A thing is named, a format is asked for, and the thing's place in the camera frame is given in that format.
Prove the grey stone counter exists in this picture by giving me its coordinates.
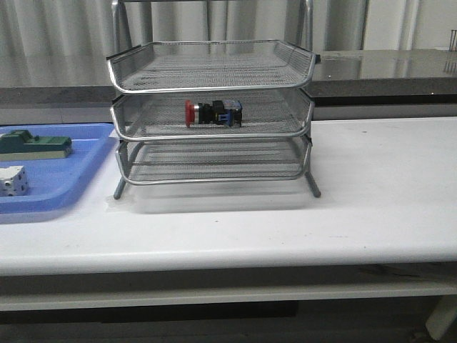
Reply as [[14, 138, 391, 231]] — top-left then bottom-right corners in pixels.
[[1, 49, 456, 107]]

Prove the blue plastic tray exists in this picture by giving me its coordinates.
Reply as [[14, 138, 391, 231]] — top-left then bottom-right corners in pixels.
[[1, 123, 117, 214]]

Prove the red emergency stop button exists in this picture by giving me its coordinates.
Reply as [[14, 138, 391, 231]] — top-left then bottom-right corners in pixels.
[[185, 99, 243, 127]]

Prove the silver wire rack frame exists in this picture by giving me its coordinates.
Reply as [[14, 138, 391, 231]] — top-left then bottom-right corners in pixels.
[[111, 0, 322, 200]]

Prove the white grey electrical block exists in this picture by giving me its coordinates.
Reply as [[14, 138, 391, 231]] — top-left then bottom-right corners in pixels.
[[1, 166, 29, 197]]

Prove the white table leg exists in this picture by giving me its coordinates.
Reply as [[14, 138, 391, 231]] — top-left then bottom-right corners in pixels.
[[426, 295, 457, 341]]

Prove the green terminal block component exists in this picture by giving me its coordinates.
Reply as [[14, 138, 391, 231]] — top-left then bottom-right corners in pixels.
[[1, 130, 72, 161]]

